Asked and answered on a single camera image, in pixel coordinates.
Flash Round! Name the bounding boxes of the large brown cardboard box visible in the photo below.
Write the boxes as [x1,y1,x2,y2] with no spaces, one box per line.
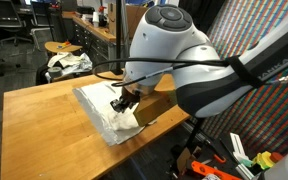
[107,3,149,38]

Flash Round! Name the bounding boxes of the tan wrist camera block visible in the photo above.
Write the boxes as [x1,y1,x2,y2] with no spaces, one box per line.
[132,90,178,128]

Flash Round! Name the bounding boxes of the open cardboard box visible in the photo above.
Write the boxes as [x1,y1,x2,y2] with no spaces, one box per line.
[176,145,202,175]

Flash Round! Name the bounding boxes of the white cup stack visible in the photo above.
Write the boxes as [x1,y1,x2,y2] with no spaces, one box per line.
[92,11,100,28]

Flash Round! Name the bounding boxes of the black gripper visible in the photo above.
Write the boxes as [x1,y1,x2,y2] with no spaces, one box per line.
[109,94,138,114]

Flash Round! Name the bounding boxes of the grey duct tape strip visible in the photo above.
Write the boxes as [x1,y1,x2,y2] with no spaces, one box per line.
[71,87,145,148]

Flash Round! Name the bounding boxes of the wooden workbench with drawers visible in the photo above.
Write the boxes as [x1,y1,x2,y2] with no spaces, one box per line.
[72,15,132,73]

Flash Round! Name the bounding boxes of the white crumpled cloth pile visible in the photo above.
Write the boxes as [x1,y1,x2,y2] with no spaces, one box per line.
[47,51,94,77]

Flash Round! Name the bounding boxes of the yellow red small item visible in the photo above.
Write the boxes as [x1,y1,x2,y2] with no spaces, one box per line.
[56,40,72,50]

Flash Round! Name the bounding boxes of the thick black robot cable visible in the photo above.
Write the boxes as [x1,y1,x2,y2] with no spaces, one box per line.
[92,57,242,83]

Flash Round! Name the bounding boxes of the yellow green tool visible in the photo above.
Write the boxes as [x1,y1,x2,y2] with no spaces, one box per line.
[252,150,276,170]

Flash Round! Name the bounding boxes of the multicolour patterned backdrop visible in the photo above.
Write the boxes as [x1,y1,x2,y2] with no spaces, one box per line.
[183,0,288,158]

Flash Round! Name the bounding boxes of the black metal table frame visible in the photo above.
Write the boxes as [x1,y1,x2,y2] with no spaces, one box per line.
[183,116,215,158]

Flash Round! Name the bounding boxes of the white aluminium rails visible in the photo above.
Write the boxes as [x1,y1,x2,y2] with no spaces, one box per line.
[229,132,255,180]

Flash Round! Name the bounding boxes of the round wooden side table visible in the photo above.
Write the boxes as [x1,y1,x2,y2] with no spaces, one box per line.
[44,41,84,54]

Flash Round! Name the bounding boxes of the blue floor tape strip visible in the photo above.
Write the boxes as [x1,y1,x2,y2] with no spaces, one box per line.
[128,158,143,180]

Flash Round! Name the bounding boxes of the red round cap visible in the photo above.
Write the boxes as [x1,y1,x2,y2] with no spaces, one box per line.
[269,151,284,164]

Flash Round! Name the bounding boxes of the black camera pole stand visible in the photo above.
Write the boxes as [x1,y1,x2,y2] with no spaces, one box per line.
[111,0,127,76]

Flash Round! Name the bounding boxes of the grey duct tape roll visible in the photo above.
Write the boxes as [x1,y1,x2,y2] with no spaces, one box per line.
[47,66,63,80]

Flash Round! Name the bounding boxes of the red black bottle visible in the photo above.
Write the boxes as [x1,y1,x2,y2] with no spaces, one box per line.
[98,5,108,28]

